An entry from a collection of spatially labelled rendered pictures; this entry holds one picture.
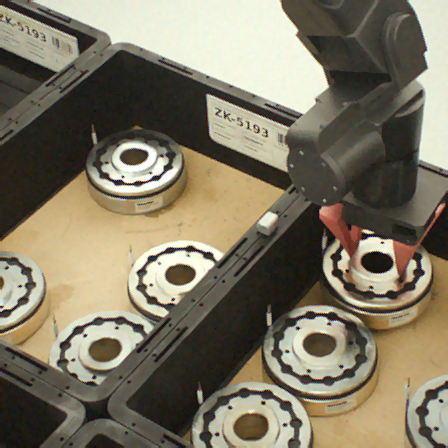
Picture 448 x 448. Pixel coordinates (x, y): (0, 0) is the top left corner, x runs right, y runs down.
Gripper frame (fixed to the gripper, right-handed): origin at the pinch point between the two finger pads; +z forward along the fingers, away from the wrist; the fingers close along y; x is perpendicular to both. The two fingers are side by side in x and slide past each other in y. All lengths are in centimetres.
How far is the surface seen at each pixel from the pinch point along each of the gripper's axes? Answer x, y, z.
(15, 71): 13, -52, 7
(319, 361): -12.5, 0.2, 1.6
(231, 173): 9.0, -21.2, 6.0
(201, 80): 10.7, -25.3, -3.9
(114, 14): 42, -60, 20
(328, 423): -15.6, 2.6, 5.3
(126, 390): -27.0, -10.0, -4.7
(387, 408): -11.7, 6.4, 5.2
